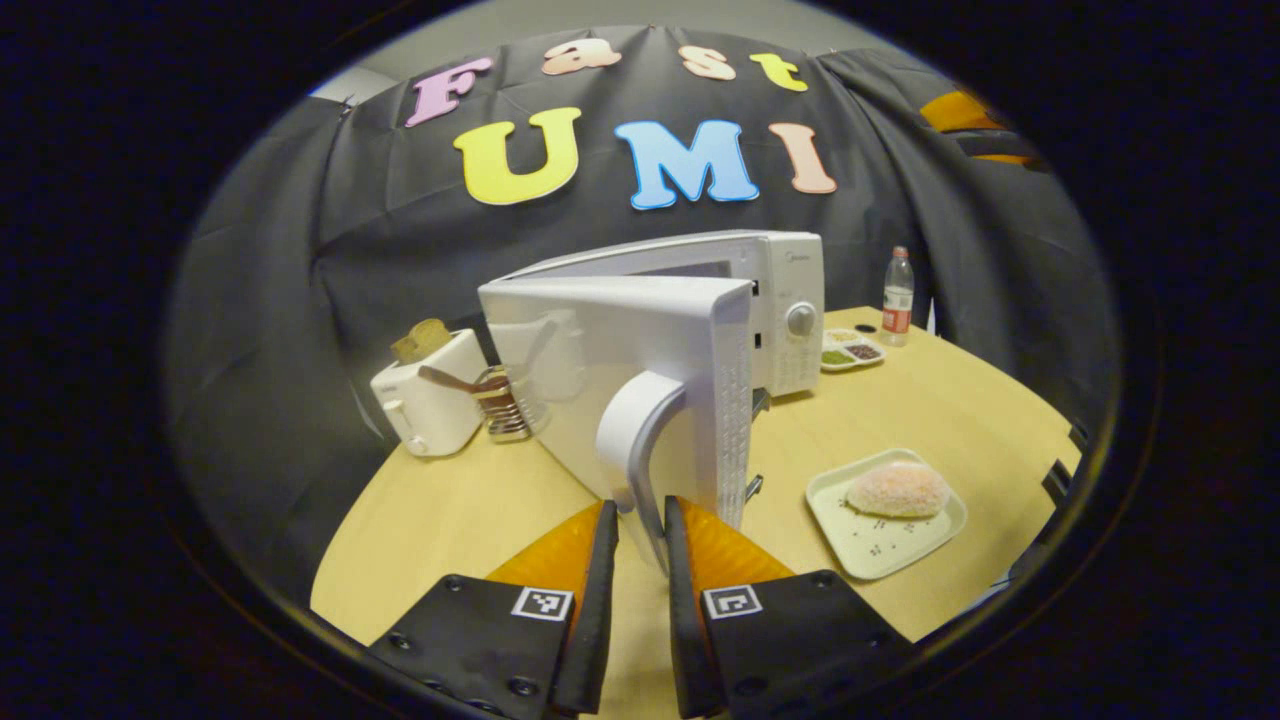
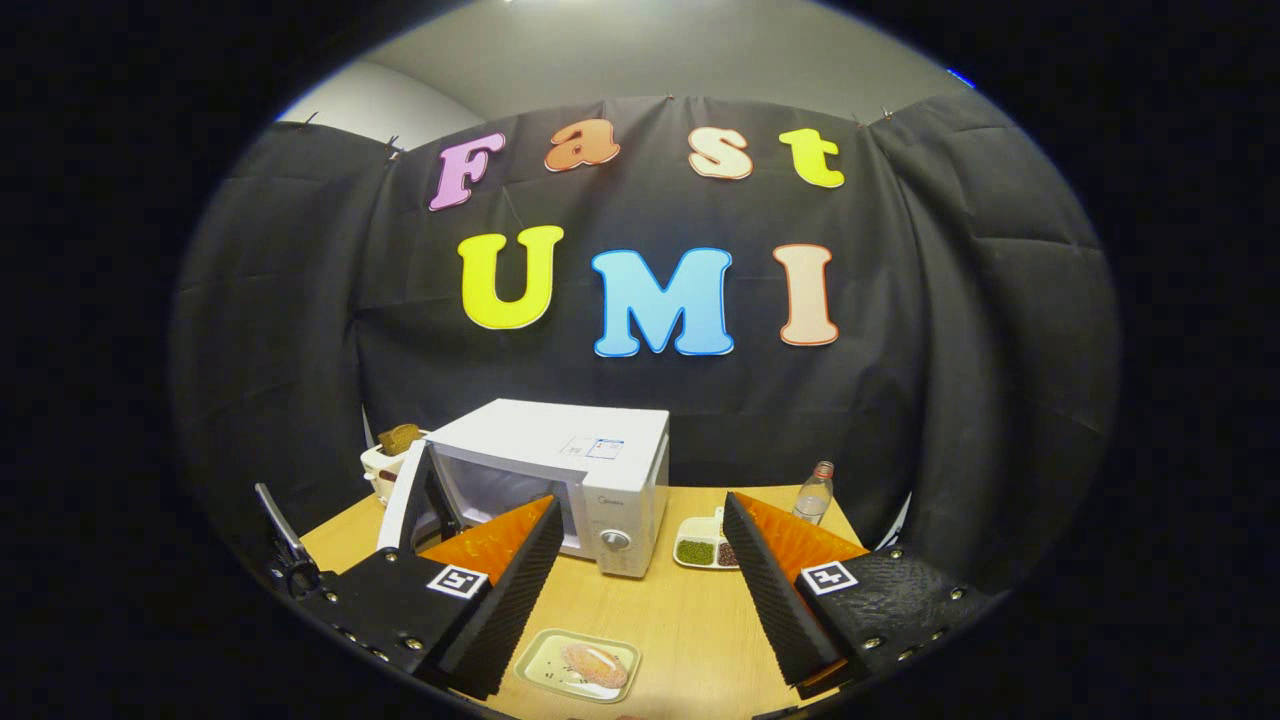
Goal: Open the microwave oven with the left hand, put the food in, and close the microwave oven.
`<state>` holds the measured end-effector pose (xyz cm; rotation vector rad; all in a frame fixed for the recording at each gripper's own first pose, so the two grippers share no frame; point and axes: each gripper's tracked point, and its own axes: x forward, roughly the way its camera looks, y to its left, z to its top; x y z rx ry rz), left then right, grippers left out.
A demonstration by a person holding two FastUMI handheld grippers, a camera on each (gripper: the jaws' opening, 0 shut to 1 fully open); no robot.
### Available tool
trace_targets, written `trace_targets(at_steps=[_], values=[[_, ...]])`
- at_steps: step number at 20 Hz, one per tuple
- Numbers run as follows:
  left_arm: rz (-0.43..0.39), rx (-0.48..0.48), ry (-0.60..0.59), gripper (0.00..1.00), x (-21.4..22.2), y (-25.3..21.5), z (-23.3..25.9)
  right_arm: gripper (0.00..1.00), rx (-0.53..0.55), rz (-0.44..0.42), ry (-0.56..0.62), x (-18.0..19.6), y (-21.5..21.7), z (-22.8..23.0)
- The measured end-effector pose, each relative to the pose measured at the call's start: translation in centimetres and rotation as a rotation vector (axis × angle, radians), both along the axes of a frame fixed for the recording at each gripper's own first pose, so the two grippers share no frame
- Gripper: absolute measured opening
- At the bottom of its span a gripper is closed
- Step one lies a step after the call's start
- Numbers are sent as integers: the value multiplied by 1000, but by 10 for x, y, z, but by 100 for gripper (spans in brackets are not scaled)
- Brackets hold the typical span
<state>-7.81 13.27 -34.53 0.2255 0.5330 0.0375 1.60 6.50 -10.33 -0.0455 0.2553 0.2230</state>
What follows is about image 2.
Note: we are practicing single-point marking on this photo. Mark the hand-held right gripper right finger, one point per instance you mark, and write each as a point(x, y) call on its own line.
point(780, 610)

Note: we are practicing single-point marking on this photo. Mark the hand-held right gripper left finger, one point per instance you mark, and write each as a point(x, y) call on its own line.
point(505, 610)

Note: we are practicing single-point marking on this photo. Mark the white microwave oven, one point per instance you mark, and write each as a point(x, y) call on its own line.
point(540, 435)

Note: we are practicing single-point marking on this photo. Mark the white divided dish of beans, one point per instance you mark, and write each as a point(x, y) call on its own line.
point(695, 552)

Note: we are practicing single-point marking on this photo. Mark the clear bottle with red label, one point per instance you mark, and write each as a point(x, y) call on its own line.
point(812, 500)

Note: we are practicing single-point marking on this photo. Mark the brown bread slice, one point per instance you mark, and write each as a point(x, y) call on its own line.
point(400, 438)

